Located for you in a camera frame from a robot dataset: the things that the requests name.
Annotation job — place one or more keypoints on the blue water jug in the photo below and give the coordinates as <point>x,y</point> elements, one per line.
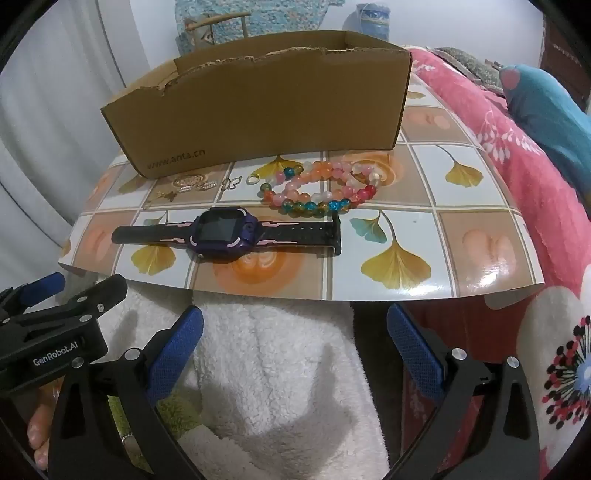
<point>371,23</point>

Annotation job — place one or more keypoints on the white fluffy cloth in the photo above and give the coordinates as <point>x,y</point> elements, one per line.
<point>277,369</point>

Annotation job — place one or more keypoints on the gold butterfly clasp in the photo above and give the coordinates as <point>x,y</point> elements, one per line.
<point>231,183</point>

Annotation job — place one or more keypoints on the purple black smartwatch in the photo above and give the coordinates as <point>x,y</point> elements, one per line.
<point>221,233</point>

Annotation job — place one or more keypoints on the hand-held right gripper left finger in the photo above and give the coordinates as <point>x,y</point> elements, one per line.
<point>178,350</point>

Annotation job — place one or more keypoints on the green fuzzy cloth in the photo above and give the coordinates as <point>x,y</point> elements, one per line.
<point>178,408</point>

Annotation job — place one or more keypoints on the dark wooden cabinet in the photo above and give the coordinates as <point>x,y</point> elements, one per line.
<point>568,60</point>

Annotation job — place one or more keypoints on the gold flower pendant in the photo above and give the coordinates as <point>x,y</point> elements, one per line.
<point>188,180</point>

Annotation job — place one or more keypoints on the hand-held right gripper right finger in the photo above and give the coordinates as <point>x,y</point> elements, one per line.
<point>413,350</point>

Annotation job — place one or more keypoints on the teal plush pillow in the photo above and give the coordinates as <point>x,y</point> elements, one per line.
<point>549,106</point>

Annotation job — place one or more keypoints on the brown cardboard box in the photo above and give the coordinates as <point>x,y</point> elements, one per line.
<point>258,106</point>

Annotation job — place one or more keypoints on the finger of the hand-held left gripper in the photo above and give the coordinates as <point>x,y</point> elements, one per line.
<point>44,285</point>
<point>99,293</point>

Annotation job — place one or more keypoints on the white curtain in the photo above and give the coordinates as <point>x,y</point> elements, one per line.
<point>46,115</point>

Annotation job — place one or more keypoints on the grey patterned pillow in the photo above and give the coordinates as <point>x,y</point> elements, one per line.
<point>466,62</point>

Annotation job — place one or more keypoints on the wooden chair back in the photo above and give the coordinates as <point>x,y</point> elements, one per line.
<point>221,19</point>

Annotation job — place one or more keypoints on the small gold charm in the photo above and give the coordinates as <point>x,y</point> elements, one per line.
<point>167,194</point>

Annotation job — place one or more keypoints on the red floral blanket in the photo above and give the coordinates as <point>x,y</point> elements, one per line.
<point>531,194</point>

